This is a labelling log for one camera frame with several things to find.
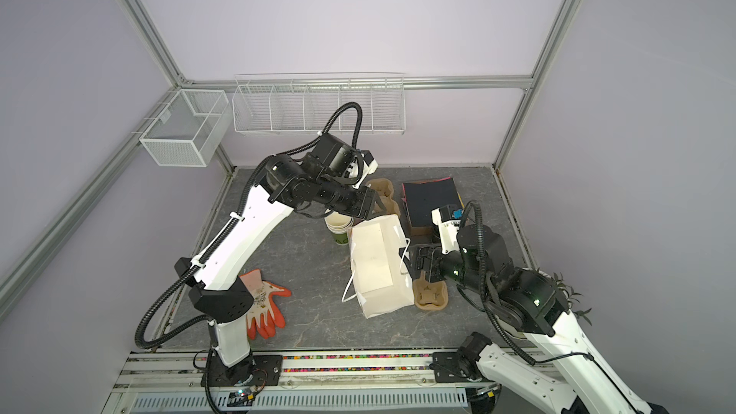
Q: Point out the brown pulp cup carrier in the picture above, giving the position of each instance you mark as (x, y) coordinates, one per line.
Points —
(385, 189)
(430, 296)

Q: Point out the red white garden glove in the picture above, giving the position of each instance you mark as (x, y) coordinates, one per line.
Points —
(264, 317)

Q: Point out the green paper cup stack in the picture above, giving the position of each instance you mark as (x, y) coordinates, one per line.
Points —
(339, 226)

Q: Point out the white mesh box basket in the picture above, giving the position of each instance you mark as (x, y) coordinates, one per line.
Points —
(189, 128)

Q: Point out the white wire shelf basket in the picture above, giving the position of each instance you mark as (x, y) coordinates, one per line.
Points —
(303, 102)

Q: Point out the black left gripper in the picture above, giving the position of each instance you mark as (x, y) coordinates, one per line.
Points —
(367, 198)

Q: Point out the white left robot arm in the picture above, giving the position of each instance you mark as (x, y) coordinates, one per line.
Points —
(330, 170)

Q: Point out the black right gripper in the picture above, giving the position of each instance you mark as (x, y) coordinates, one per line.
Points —
(435, 253)

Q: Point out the potted green plant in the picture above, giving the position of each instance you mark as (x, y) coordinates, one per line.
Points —
(571, 296)

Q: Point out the cartoon animal paper bag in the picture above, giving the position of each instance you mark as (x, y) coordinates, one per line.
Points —
(379, 275)

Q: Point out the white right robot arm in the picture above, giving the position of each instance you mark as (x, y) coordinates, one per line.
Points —
(543, 355)

